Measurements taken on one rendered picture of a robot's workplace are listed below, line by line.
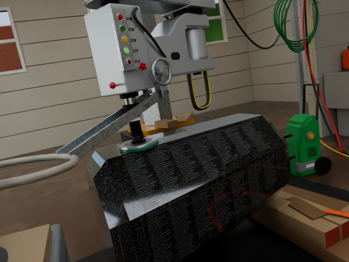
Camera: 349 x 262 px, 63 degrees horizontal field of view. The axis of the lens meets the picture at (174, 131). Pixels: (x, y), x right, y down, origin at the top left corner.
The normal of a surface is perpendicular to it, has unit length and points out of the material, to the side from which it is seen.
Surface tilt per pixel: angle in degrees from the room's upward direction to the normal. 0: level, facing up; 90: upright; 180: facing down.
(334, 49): 90
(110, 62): 90
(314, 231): 90
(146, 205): 45
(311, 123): 90
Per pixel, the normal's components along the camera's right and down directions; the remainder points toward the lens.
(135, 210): 0.19, -0.62
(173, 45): 0.76, -0.01
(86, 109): 0.35, 0.11
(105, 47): -0.62, 0.25
